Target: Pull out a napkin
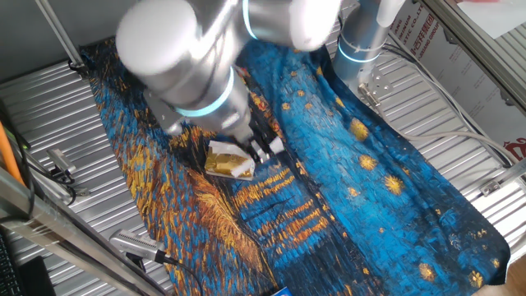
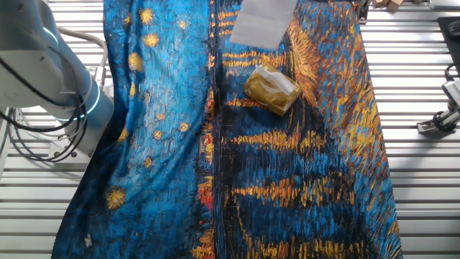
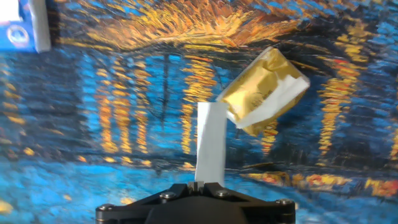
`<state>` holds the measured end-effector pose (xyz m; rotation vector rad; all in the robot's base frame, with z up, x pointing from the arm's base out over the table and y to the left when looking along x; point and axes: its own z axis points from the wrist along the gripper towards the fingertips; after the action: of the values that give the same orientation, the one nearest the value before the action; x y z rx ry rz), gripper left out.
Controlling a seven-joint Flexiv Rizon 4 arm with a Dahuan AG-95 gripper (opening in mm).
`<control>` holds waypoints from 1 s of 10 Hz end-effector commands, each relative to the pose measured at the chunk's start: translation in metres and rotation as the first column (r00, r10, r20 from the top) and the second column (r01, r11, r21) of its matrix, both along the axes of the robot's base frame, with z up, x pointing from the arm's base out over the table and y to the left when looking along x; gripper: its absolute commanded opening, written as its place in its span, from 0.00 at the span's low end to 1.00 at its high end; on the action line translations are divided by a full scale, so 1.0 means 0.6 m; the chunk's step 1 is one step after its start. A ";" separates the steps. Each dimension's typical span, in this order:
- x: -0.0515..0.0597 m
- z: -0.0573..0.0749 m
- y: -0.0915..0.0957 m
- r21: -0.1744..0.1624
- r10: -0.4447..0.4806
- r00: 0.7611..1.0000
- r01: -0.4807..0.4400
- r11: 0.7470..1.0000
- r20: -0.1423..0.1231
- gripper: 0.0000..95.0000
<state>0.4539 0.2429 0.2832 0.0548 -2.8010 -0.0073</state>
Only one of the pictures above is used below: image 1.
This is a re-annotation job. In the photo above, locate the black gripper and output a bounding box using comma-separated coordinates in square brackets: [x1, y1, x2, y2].
[242, 123, 278, 164]

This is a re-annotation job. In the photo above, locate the white paper napkin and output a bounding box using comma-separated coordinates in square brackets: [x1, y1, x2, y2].
[232, 136, 286, 179]

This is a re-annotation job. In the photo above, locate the starry night painting tablecloth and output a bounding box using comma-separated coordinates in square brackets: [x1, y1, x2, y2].
[80, 35, 511, 296]

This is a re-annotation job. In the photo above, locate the dark metal pole clamp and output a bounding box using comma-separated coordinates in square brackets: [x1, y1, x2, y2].
[67, 58, 90, 80]

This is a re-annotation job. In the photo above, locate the white panel with red print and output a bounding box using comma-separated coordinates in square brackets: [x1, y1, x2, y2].
[388, 0, 526, 162]

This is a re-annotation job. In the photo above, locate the slanted metal pole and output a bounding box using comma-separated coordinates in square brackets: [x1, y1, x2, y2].
[34, 0, 85, 69]

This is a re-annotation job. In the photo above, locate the black box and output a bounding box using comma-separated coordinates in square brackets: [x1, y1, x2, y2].
[18, 255, 57, 296]

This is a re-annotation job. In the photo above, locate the white sheet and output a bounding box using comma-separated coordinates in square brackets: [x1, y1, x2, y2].
[455, 0, 526, 40]

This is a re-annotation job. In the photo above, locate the black keyboard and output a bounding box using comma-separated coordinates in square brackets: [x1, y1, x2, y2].
[0, 232, 24, 296]

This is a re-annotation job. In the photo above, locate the grey hose with metal connector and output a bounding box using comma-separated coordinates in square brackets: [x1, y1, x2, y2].
[358, 81, 519, 165]

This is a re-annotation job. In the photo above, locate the black large camera cable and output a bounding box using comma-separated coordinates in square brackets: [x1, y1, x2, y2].
[154, 250, 205, 296]

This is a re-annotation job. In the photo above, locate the large silver camera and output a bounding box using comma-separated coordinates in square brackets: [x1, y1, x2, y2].
[108, 228, 166, 265]

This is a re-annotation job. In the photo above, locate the black large camera mount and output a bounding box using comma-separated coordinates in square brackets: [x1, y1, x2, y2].
[124, 251, 148, 273]

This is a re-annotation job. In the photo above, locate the silver camera mount bracket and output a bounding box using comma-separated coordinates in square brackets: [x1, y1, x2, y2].
[61, 171, 90, 198]

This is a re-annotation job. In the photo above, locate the small silver camera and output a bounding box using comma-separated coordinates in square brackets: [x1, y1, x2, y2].
[46, 147, 78, 174]

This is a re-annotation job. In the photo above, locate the aluminium frame beam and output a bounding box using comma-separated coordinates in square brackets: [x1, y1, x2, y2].
[0, 166, 169, 296]
[418, 0, 526, 110]

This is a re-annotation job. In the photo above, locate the aluminium bar with corner bracket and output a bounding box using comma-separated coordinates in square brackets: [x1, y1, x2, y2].
[479, 158, 526, 197]

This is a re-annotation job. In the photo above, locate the orange cable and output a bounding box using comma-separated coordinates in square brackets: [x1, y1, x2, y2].
[0, 121, 25, 186]

